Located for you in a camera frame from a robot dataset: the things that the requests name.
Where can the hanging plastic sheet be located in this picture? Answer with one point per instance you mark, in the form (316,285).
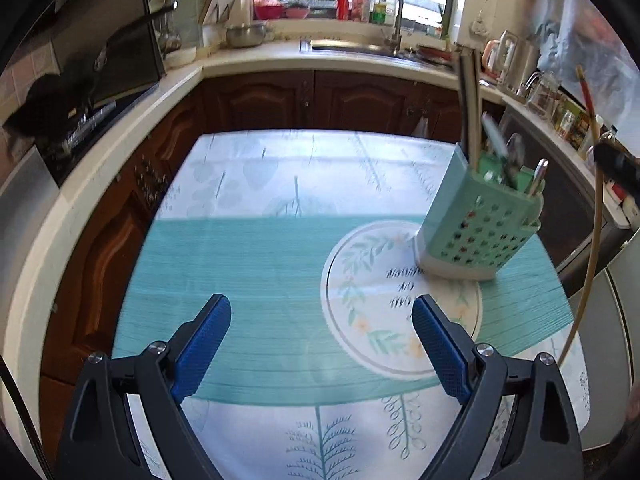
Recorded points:
(575,25)

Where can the green perforated utensil holder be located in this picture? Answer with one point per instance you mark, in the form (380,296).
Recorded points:
(440,210)

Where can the steel side panel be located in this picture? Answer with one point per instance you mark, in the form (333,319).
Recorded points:
(25,230)

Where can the white hanging cloth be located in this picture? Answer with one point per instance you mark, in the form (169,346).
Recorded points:
(420,127)

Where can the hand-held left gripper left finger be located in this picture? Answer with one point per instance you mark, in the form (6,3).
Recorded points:
(202,347)

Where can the brown wooden kitchen cabinets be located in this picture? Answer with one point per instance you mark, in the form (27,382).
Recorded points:
(350,100)

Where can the pink bottle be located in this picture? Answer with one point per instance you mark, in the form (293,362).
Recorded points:
(361,5)

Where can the row of condiment jars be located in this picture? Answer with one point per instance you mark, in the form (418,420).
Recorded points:
(570,120)

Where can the steel mixing bowl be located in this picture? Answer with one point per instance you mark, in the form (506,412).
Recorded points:
(246,35)

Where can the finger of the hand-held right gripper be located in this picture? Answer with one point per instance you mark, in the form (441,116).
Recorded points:
(620,167)

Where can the pink basin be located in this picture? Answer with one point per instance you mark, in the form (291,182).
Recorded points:
(269,9)

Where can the white kitchen countertop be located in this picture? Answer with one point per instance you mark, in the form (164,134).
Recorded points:
(260,60)

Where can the glass jug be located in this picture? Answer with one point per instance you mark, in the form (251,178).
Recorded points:
(542,95)

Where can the bamboo chopstick with red end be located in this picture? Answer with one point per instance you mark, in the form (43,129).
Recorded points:
(596,220)

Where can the small pink bowl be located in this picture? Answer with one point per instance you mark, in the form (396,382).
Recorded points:
(297,12)

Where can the white electric kettle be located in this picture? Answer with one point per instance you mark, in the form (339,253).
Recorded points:
(500,57)

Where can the steel sink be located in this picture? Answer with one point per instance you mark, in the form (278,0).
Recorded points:
(350,49)

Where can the black wok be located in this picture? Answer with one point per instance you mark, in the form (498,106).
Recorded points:
(45,110)

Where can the black gas stove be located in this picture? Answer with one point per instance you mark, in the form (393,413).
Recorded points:
(100,125)

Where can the green dish soap bottle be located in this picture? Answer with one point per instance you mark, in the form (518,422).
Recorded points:
(380,12)

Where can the steel tablespoon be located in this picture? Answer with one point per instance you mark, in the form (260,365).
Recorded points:
(492,132)

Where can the wall socket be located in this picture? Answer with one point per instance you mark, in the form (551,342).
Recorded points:
(478,26)

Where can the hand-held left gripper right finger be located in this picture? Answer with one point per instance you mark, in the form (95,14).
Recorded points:
(442,350)

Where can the bunch of assorted chopsticks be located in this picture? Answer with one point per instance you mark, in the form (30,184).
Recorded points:
(468,110)

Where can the large steel serving spoon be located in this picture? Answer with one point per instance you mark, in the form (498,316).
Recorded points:
(539,175)

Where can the steel faucet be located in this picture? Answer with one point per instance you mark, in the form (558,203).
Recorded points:
(397,25)

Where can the red pan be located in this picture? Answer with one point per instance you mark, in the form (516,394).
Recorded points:
(435,52)

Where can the grey refrigerator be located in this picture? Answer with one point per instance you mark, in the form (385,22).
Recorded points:
(600,360)

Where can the steel oven with dark door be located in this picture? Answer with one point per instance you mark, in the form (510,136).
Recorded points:
(565,220)

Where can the white bowl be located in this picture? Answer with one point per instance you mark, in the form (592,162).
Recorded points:
(181,56)

